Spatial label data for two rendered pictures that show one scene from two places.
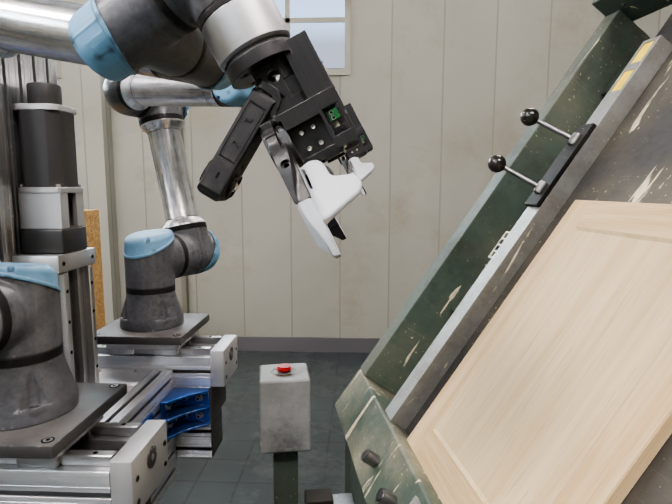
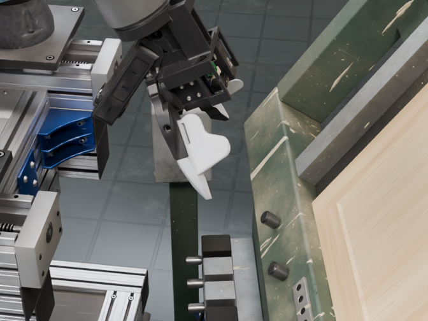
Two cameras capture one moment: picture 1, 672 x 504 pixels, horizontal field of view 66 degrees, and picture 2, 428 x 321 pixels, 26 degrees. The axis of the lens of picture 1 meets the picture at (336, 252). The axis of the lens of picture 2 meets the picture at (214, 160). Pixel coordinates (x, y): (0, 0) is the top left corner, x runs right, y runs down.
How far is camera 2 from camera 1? 0.67 m
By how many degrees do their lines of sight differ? 31
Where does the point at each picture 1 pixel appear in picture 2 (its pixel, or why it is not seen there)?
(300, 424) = not seen: hidden behind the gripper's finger
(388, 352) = (311, 76)
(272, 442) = (167, 172)
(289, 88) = (171, 44)
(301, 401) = not seen: hidden behind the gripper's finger
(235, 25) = (121, 11)
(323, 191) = (199, 148)
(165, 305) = (31, 15)
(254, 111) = (139, 65)
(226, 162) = (116, 100)
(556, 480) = (416, 300)
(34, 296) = not seen: outside the picture
